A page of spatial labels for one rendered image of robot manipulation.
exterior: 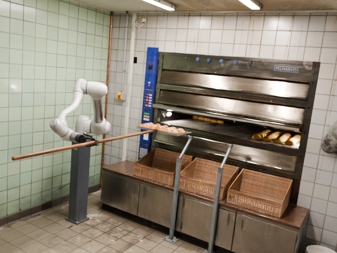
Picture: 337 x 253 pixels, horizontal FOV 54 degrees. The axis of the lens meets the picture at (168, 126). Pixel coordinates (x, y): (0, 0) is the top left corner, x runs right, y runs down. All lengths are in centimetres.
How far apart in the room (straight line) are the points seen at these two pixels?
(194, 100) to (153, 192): 121
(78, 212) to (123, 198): 56
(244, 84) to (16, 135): 261
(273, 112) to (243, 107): 33
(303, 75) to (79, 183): 273
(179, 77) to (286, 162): 163
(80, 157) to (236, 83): 197
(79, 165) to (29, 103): 90
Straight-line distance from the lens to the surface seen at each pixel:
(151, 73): 438
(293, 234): 343
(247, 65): 387
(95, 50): 467
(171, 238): 392
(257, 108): 382
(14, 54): 389
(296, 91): 372
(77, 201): 408
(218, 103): 397
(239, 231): 358
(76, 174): 398
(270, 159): 384
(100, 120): 373
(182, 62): 420
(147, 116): 442
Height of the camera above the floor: 187
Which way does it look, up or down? 10 degrees down
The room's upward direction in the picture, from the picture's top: 6 degrees clockwise
